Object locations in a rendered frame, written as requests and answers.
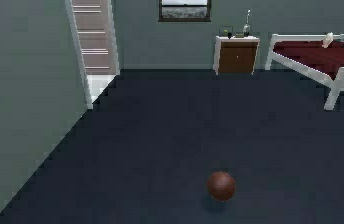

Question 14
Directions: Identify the brown basketball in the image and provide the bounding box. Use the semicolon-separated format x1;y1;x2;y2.
206;171;237;202

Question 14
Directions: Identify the small glass box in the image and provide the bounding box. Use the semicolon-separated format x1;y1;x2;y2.
218;26;234;38

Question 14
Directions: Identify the dark framed window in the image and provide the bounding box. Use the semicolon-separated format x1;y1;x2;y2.
158;0;212;23

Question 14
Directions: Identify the white bed with red cover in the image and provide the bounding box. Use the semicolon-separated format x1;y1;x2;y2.
264;32;344;111

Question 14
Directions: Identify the white object on bed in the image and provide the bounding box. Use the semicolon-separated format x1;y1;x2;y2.
322;32;335;49

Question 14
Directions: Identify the pale panelled room door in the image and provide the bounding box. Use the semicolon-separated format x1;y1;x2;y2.
71;0;118;76

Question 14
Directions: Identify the white and brown nightstand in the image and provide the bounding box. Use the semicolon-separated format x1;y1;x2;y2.
213;35;261;76

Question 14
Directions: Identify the clear glass bottle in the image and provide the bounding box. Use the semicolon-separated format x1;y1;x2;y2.
242;9;252;38

